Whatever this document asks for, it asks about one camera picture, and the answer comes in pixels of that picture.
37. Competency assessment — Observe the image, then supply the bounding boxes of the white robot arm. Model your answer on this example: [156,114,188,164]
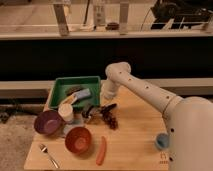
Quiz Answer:
[102,62,213,171]

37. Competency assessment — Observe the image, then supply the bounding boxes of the small metal cup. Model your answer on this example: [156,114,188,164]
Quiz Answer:
[82,110,94,124]

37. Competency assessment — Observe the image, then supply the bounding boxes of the white cylindrical cup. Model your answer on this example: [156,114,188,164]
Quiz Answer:
[58,104,74,122]

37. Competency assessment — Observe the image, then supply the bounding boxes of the blue cup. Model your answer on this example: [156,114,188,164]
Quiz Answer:
[155,133,169,150]

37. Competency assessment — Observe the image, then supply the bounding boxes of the dark red grape bunch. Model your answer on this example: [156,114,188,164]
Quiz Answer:
[103,112,118,130]

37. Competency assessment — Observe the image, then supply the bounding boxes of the blue grey sponge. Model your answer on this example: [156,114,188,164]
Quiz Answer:
[75,88,91,100]

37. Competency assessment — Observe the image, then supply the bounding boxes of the green plastic tray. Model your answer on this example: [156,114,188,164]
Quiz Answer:
[49,76,101,110]

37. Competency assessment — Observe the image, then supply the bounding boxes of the yellow item in tray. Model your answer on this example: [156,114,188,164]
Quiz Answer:
[61,95,77,104]

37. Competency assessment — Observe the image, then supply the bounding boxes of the dark brown item in tray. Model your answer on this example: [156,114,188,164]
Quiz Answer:
[65,86,83,96]

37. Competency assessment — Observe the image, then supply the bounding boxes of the light blue cloth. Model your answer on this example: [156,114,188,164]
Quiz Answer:
[63,120,85,135]

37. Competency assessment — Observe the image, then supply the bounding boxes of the orange-brown bowl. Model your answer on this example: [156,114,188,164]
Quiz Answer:
[65,127,92,155]

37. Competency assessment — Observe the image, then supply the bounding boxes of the orange carrot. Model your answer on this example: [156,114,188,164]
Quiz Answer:
[96,136,107,165]

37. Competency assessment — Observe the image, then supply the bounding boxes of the purple bowl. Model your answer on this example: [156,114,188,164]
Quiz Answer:
[34,110,63,135]

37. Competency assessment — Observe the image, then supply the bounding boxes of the silver fork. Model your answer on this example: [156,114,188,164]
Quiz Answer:
[39,144,60,169]

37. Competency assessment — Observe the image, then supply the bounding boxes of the dark bowl on shelf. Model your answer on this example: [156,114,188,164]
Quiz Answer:
[106,22,119,30]

